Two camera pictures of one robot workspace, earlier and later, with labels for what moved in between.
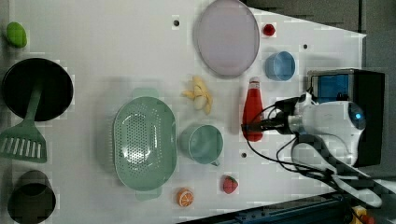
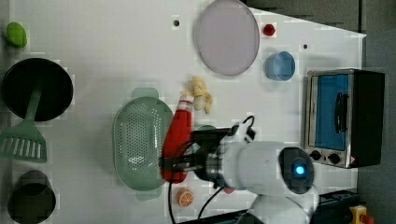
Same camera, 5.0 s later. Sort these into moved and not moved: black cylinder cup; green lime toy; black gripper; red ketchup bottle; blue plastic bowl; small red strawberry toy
Moved: black gripper; red ketchup bottle
Not moved: black cylinder cup; green lime toy; blue plastic bowl; small red strawberry toy
